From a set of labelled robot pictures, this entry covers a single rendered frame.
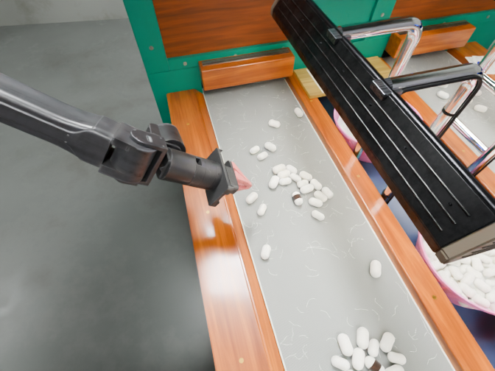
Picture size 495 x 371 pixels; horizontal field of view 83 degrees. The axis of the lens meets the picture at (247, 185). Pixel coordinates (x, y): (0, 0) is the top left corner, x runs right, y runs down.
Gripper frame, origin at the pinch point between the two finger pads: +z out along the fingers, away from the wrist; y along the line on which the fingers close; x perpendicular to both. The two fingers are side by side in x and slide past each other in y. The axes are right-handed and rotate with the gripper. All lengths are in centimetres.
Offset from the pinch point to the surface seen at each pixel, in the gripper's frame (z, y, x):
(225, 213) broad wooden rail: 1.7, -0.3, 10.7
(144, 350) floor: 19, -13, 96
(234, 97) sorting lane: 13.7, 43.9, 4.5
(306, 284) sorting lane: 13.2, -20.5, 3.9
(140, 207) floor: 21, 57, 96
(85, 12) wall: -11, 288, 115
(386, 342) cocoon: 19.2, -34.7, -4.0
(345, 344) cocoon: 13.5, -32.9, 0.7
